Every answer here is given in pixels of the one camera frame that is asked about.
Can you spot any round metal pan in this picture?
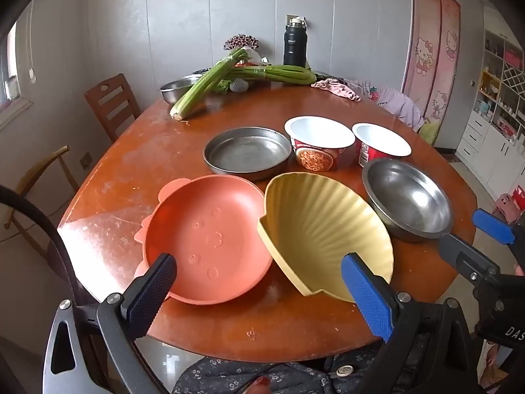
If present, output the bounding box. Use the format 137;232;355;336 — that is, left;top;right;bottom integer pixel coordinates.
203;127;293;181

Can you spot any large stainless steel bowl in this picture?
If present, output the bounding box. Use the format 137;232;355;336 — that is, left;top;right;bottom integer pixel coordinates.
362;158;453;244

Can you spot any black thermos bottle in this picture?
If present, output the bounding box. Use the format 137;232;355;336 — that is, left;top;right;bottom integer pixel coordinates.
283;15;308;68

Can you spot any coral pink animal-shaped plate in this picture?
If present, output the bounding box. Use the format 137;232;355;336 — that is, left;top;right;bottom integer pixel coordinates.
133;174;275;305

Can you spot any red noodle-print paper bowl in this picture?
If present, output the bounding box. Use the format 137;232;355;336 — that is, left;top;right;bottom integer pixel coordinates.
284;116;356;172

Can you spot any red label paper bowl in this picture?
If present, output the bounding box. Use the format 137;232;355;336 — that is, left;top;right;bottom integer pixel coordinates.
352;122;412;169

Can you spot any brown wooden slat chair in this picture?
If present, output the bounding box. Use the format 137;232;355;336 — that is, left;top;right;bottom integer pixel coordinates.
84;73;142;144

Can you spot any small stainless steel bowl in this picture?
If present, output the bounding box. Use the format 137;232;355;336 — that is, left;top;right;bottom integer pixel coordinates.
160;75;206;105

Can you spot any yellow shell-shaped plate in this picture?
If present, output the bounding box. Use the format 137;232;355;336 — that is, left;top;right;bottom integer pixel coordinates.
257;171;395;302

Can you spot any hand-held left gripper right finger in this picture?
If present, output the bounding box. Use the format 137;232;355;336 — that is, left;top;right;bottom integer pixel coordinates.
341;252;485;394

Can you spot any pink plastic stool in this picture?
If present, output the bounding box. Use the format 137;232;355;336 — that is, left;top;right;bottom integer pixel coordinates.
494;185;525;224

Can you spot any pink crumpled cloth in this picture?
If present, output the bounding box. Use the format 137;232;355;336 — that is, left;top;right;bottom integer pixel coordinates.
311;78;362;102

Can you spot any dried flower bunch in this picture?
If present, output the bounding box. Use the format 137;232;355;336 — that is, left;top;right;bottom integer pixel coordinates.
223;34;260;52

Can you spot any black cable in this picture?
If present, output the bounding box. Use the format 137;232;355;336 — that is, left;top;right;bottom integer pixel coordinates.
0;185;83;308

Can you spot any light wooden armchair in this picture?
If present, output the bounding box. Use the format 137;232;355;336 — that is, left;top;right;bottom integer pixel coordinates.
4;145;80;230

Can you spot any window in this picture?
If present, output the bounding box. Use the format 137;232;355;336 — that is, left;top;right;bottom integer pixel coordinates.
0;16;35;132

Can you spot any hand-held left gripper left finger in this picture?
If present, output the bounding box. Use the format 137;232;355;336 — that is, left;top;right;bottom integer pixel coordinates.
44;253;178;394

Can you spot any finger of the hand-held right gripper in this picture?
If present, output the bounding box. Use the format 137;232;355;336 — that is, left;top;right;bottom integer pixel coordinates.
436;233;503;292
472;208;525;249

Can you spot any pink cartoon cat poster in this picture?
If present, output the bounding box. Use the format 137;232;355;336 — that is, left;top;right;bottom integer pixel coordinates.
400;0;462;148

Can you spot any white shelf cabinet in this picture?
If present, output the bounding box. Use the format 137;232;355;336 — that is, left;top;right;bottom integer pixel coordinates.
455;6;525;204

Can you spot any dark floral garment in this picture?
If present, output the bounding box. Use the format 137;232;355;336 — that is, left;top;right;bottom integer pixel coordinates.
172;347;411;394

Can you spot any green celery bunch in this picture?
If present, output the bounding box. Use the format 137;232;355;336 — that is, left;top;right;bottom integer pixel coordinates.
170;47;252;121
221;63;317;87

